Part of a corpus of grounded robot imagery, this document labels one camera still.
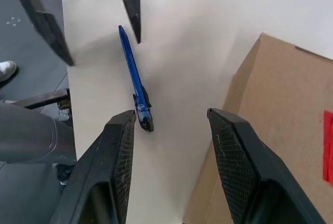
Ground brown cardboard box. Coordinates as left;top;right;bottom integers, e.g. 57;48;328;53
182;32;333;224

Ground red tape strip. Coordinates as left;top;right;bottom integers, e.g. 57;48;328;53
322;109;333;183

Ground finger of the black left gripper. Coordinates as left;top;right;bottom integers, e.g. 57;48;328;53
15;0;75;66
120;0;142;44

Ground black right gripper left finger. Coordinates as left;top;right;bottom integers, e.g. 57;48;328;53
49;109;136;224

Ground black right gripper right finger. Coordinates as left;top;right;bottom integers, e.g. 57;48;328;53
206;107;327;224

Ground white shoe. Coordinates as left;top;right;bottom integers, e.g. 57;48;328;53
0;60;18;83

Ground brown metal table frame bar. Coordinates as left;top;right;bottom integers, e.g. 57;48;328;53
15;88;71;109

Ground blue pen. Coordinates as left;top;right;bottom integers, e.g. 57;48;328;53
118;24;156;133

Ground dark table foot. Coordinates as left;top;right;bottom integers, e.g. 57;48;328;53
56;164;76;185

